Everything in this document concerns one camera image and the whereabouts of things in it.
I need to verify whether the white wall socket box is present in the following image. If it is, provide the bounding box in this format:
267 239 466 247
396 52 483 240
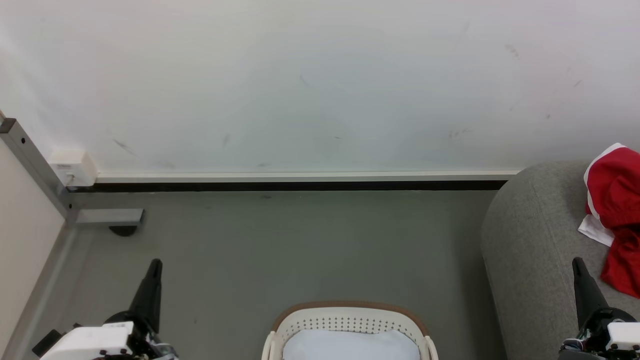
49 149 98 188

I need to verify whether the white and black baseboard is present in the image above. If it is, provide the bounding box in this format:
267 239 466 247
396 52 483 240
75 171 522 194

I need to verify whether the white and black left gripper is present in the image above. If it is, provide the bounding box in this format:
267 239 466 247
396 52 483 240
39 258 173 360

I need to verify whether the grey metal frame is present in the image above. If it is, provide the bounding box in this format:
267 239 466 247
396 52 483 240
0 117 146 236

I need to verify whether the white perforated laundry basket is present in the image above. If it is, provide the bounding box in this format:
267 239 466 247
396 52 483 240
261 301 440 360

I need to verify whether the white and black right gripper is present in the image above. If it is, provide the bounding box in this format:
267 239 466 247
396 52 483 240
558 257 640 360

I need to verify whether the beige partition panel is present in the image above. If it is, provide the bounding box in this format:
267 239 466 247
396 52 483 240
0 139 68 352

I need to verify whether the red garment with white trim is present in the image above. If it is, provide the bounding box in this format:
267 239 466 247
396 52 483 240
578 143 640 299

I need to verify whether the grey fabric sofa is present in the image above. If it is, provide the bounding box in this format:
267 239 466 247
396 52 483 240
480 160 640 360

